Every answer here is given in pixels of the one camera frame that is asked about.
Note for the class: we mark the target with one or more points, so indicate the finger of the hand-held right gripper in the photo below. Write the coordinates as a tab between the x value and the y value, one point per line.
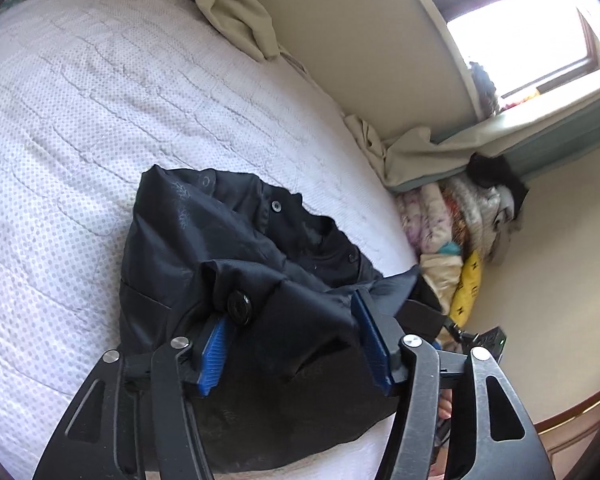
425	320

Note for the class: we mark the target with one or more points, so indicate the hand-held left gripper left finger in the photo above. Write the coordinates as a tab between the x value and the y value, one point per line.
212	355

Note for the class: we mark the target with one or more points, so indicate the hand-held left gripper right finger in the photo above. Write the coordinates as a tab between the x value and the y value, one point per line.
372	340

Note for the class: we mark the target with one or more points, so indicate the dark padded button jacket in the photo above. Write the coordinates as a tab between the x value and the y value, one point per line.
260	260

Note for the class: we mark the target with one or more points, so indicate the yellow patterned pillow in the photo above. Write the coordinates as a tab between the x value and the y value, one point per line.
467	285

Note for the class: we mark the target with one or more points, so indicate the pile of floral quilts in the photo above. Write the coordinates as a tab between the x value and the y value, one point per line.
440	215

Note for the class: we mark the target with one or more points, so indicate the grey white garment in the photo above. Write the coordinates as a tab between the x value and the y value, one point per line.
502	225

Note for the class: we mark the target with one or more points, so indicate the black cloth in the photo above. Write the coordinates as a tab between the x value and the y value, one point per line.
492	172

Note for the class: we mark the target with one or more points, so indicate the teal curtain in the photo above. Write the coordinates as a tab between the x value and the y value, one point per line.
570	130

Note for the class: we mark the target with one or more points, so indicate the dark bundle on windowsill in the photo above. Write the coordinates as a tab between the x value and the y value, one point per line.
482	87

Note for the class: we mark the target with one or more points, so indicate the white quilted bed cover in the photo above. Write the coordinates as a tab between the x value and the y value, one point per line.
105	110

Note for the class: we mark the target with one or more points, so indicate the window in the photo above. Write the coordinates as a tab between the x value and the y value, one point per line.
520	25

